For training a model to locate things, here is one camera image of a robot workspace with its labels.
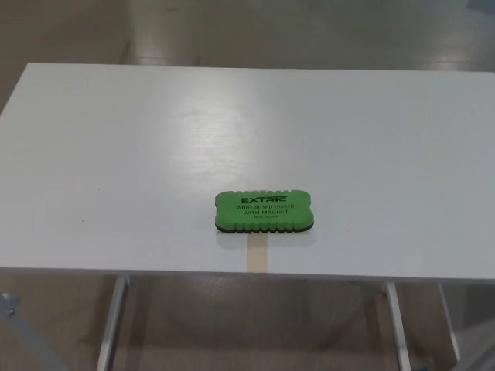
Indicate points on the green whiteboard eraser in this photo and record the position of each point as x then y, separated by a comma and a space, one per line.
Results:
261, 212

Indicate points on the beige masking tape strip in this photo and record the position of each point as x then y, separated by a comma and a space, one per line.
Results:
257, 253

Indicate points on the white table leg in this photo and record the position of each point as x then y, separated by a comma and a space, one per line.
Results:
398, 328
449, 324
112, 324

